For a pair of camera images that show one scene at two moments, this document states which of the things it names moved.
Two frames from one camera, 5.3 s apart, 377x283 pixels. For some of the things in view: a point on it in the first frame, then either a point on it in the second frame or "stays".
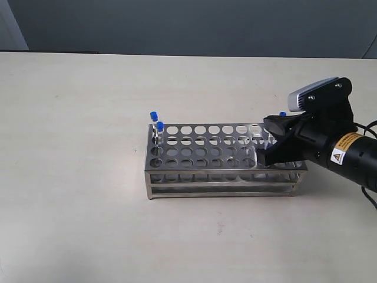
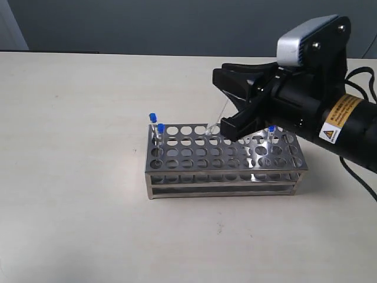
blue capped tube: x=159 y=130 stays
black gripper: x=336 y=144 -> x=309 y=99
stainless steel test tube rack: x=214 y=159 stays
